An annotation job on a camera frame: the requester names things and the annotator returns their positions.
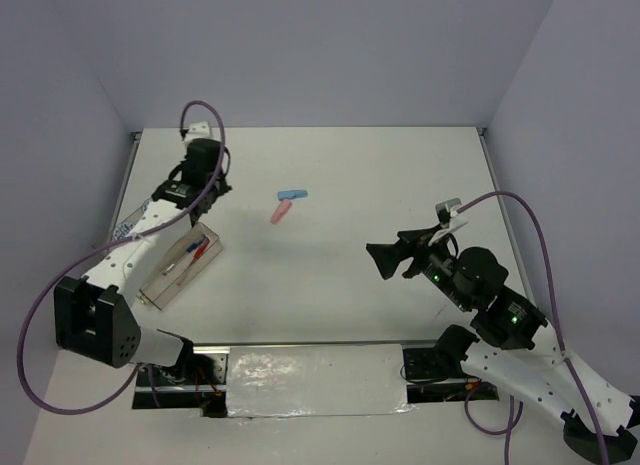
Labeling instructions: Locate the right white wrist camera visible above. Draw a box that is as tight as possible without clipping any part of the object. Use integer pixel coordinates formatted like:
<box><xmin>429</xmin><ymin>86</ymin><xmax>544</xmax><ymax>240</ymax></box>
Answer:
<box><xmin>429</xmin><ymin>198</ymin><xmax>468</xmax><ymax>245</ymax></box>

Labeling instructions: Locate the blue pen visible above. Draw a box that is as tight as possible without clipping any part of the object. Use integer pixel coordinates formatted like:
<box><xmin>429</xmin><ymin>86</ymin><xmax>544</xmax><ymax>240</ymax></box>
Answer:
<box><xmin>161</xmin><ymin>237</ymin><xmax>202</xmax><ymax>276</ymax></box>

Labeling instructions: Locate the red pen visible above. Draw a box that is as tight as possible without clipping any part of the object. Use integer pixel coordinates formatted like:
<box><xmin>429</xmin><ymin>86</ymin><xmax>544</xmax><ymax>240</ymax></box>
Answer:
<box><xmin>176</xmin><ymin>236</ymin><xmax>210</xmax><ymax>286</ymax></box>

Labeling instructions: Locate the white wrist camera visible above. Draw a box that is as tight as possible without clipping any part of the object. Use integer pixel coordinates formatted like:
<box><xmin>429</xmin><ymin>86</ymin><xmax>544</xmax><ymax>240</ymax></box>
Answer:
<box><xmin>429</xmin><ymin>198</ymin><xmax>468</xmax><ymax>245</ymax></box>
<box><xmin>179</xmin><ymin>121</ymin><xmax>213</xmax><ymax>146</ymax></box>

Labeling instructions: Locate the blue translucent eraser case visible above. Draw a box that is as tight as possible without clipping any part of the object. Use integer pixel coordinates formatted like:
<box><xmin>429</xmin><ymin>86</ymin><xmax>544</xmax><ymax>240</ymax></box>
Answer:
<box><xmin>277</xmin><ymin>189</ymin><xmax>308</xmax><ymax>201</ymax></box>

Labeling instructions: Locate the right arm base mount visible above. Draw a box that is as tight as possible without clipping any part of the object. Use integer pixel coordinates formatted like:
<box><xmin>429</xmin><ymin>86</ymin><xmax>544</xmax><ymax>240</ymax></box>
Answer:
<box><xmin>400</xmin><ymin>325</ymin><xmax>498</xmax><ymax>405</ymax></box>

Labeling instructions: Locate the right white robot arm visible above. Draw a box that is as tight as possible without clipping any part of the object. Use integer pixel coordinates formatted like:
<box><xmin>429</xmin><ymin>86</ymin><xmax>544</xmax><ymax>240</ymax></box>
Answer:
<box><xmin>366</xmin><ymin>228</ymin><xmax>639</xmax><ymax>464</ymax></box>

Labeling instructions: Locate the clear brown three-compartment organizer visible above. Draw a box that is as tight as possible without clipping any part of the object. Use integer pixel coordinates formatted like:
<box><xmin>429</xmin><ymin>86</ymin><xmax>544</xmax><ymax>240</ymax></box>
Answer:
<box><xmin>102</xmin><ymin>199</ymin><xmax>224</xmax><ymax>313</ymax></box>

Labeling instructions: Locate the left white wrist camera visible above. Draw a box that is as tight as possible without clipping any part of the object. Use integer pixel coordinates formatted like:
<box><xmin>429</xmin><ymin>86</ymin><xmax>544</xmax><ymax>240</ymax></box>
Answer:
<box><xmin>179</xmin><ymin>121</ymin><xmax>213</xmax><ymax>146</ymax></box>

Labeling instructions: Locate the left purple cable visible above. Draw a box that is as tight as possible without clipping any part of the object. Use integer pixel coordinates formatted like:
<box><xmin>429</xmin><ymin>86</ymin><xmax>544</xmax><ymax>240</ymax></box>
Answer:
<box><xmin>17</xmin><ymin>100</ymin><xmax>226</xmax><ymax>416</ymax></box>

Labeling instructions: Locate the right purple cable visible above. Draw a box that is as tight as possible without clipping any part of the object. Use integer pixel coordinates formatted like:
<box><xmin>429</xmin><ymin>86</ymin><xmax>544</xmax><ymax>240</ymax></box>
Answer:
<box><xmin>457</xmin><ymin>191</ymin><xmax>611</xmax><ymax>465</ymax></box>

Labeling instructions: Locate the white base cover plate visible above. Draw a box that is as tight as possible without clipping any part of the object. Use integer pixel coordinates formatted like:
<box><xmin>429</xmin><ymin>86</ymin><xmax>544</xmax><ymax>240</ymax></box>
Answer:
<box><xmin>226</xmin><ymin>344</ymin><xmax>411</xmax><ymax>418</ymax></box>

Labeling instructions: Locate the purple cable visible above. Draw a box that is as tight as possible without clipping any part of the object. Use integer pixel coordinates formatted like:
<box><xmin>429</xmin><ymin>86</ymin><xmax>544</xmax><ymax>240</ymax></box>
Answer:
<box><xmin>17</xmin><ymin>100</ymin><xmax>226</xmax><ymax>416</ymax></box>
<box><xmin>457</xmin><ymin>191</ymin><xmax>611</xmax><ymax>465</ymax></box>

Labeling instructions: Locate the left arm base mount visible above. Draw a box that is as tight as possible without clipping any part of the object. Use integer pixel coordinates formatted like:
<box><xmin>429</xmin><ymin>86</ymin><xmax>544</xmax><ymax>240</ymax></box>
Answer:
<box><xmin>132</xmin><ymin>345</ymin><xmax>230</xmax><ymax>418</ymax></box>

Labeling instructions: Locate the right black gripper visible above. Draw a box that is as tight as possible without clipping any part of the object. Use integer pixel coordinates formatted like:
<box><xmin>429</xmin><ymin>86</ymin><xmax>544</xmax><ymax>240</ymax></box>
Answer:
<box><xmin>364</xmin><ymin>223</ymin><xmax>471</xmax><ymax>309</ymax></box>

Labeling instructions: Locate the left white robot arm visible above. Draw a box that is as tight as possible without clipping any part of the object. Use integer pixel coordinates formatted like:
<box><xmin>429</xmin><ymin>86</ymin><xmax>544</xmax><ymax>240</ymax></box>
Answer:
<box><xmin>54</xmin><ymin>138</ymin><xmax>231</xmax><ymax>384</ymax></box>

